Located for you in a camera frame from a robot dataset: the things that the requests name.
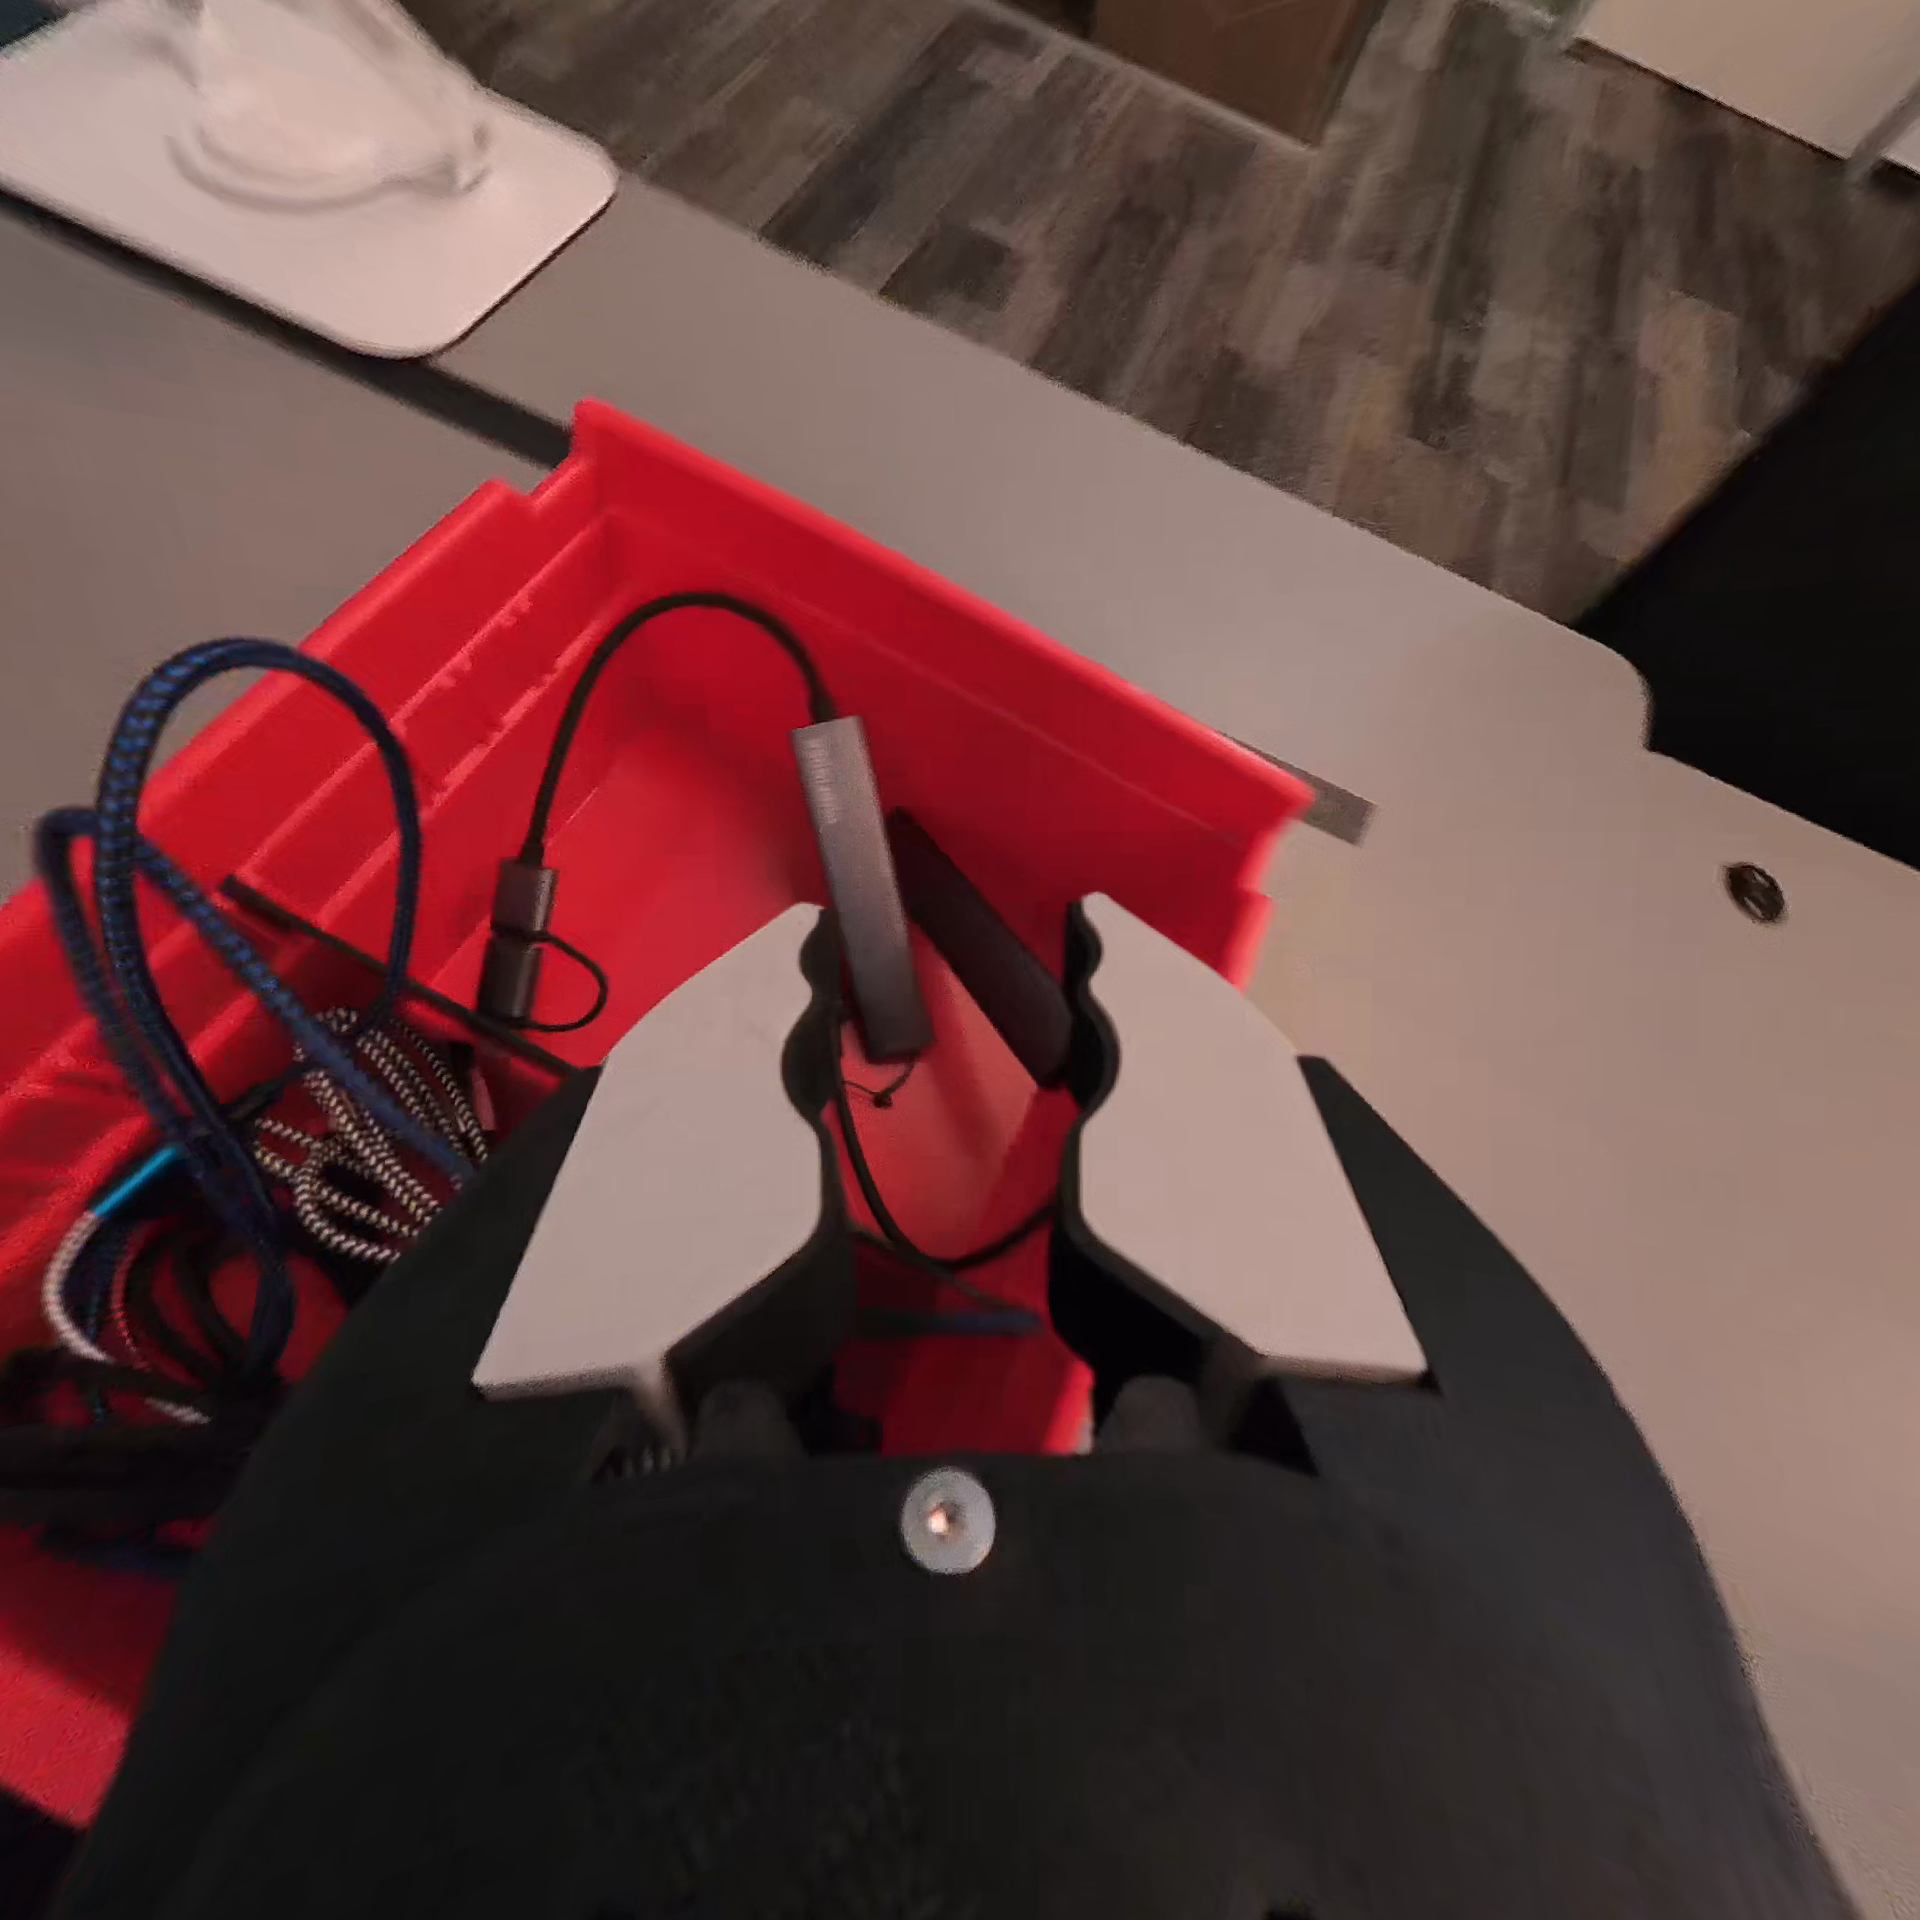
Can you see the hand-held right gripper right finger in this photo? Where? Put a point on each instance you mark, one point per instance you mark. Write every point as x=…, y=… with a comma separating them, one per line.
x=1245, y=1200

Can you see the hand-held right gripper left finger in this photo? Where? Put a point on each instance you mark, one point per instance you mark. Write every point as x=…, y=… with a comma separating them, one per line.
x=661, y=1200

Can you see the black slab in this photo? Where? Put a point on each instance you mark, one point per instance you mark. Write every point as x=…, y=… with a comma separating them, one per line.
x=975, y=937

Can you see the dark grey usb hub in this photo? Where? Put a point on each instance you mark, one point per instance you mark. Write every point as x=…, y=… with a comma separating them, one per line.
x=863, y=870

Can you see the red plastic bin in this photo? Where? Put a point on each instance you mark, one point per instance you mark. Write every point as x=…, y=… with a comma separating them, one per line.
x=961, y=721

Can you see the black fabric chair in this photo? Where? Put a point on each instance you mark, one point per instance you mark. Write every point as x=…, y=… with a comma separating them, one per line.
x=1800, y=600

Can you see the clear acrylic sign holder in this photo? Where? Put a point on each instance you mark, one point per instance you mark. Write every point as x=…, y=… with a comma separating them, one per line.
x=494, y=225

